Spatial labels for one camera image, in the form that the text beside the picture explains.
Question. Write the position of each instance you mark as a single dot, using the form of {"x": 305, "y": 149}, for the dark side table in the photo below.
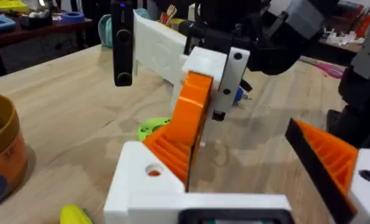
{"x": 32, "y": 40}

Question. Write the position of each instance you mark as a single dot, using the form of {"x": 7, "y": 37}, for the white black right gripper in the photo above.
{"x": 160, "y": 46}

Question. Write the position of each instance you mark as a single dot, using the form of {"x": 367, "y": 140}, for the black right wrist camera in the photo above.
{"x": 122, "y": 46}

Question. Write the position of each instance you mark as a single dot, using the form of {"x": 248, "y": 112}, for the orange round toy tub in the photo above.
{"x": 4, "y": 146}

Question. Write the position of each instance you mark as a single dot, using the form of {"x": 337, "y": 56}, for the orange ribbed wedge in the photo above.
{"x": 169, "y": 157}

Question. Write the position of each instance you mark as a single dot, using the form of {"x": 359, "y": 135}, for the pink scissors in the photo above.
{"x": 331, "y": 70}

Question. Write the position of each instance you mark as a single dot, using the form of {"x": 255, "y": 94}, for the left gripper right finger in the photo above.
{"x": 334, "y": 161}

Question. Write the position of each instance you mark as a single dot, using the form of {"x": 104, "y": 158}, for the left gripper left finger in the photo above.
{"x": 132, "y": 180}

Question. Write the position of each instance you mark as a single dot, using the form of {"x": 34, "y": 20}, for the heap of white parts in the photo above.
{"x": 344, "y": 37}

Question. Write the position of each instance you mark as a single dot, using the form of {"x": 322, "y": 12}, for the teal round container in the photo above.
{"x": 105, "y": 31}

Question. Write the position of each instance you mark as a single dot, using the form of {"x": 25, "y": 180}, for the blue tape roll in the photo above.
{"x": 73, "y": 17}

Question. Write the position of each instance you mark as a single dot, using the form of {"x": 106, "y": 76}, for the yellow toy vegetable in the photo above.
{"x": 74, "y": 216}

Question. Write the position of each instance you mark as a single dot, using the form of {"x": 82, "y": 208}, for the green disc with holes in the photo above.
{"x": 150, "y": 127}

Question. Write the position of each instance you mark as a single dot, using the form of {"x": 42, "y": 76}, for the blue electric screwdriver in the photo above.
{"x": 239, "y": 95}

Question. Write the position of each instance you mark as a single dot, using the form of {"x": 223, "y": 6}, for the yellow box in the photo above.
{"x": 7, "y": 5}

